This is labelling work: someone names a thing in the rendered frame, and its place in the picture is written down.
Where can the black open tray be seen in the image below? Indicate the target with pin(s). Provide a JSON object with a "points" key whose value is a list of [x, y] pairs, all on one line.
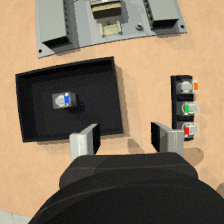
{"points": [[95, 83]]}

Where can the grey mounting plate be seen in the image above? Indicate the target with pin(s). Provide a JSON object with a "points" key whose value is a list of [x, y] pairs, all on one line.
{"points": [[85, 31]]}

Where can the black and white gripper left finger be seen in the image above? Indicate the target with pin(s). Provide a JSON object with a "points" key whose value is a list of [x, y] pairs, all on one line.
{"points": [[87, 142]]}

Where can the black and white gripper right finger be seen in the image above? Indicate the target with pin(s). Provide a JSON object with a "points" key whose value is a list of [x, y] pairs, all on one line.
{"points": [[166, 139]]}

